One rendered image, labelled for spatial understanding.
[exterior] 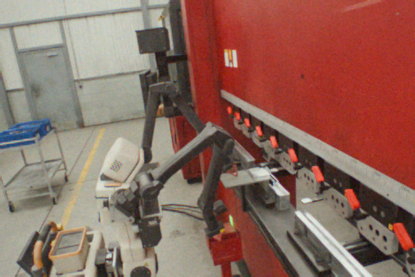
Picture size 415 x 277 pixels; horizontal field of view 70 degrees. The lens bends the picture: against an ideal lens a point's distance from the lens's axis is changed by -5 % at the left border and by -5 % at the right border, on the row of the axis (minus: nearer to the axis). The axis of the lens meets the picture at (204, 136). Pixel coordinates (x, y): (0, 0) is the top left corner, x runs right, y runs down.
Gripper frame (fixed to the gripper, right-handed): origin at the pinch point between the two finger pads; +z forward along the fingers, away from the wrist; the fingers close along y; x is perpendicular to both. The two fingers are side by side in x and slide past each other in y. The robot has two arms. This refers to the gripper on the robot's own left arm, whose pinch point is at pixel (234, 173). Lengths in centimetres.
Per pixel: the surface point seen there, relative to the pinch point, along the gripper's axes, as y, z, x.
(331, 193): -76, -11, -23
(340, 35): -79, -57, -49
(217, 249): -30.4, 13.4, 30.3
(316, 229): -59, 14, -14
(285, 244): -52, 17, 1
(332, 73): -75, -47, -43
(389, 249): -105, -9, -22
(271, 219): -31.2, 17.9, -1.0
